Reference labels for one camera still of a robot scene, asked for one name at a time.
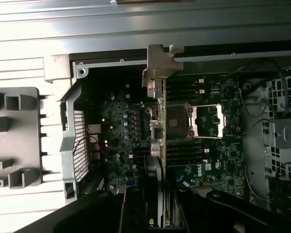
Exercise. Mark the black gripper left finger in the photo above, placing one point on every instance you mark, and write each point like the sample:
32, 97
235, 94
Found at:
91, 213

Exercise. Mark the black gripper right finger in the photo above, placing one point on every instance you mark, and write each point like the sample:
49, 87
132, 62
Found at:
208, 216

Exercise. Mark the green motherboard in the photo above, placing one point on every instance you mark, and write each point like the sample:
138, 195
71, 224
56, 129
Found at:
223, 157

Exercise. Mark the black open PC case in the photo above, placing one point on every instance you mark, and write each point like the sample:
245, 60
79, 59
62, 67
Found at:
67, 155

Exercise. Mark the metal socket cover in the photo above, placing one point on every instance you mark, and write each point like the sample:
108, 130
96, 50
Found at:
208, 121

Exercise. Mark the CPU socket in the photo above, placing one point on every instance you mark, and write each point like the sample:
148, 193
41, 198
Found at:
179, 121

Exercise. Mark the metal disk bay cage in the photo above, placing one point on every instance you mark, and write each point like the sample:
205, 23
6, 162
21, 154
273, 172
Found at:
281, 136

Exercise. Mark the grey parts rack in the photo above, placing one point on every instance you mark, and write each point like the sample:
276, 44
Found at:
14, 136

